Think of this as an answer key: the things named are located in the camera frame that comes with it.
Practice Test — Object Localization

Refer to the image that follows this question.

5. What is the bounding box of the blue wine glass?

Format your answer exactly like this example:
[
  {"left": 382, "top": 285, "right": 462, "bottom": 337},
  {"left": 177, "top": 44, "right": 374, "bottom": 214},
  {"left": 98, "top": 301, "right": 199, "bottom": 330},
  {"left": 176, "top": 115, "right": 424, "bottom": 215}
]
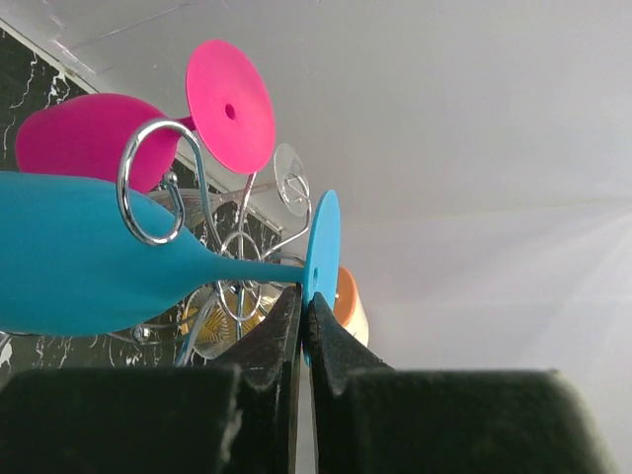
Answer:
[{"left": 1, "top": 172, "right": 341, "bottom": 337}]

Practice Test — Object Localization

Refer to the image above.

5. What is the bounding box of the chrome wine glass rack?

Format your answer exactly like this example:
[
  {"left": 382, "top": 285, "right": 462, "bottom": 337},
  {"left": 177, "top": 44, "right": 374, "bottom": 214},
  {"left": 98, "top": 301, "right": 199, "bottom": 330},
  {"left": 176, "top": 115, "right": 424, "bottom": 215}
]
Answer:
[{"left": 106, "top": 119, "right": 313, "bottom": 366}]

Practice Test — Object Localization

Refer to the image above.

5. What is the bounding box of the white cylindrical container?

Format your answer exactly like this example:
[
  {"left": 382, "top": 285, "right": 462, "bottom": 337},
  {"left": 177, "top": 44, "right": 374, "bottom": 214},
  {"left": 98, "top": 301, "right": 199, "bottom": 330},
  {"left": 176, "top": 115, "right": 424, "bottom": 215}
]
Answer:
[{"left": 334, "top": 267, "right": 369, "bottom": 347}]

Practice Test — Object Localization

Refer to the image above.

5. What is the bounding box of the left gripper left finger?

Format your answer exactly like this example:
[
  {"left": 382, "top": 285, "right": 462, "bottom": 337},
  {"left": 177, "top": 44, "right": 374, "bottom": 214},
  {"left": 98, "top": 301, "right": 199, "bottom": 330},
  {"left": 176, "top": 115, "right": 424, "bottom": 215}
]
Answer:
[{"left": 1, "top": 286, "right": 302, "bottom": 473}]

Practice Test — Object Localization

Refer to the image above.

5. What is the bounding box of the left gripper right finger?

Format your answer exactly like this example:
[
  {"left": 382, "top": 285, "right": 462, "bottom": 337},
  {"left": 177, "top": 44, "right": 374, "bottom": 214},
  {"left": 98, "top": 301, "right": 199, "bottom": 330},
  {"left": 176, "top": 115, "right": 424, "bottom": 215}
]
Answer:
[{"left": 306, "top": 295, "right": 618, "bottom": 473}]

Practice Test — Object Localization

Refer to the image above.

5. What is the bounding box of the clear wine glass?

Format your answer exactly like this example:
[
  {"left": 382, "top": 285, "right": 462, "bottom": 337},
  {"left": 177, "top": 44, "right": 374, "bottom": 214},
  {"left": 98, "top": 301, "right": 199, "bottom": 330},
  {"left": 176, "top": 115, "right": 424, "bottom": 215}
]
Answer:
[{"left": 209, "top": 143, "right": 310, "bottom": 217}]

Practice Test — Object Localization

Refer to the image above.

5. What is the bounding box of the pink wine glass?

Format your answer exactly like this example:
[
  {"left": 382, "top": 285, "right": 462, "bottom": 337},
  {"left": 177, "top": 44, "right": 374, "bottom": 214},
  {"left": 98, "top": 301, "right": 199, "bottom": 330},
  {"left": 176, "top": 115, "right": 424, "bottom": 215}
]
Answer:
[{"left": 15, "top": 39, "right": 276, "bottom": 182}]

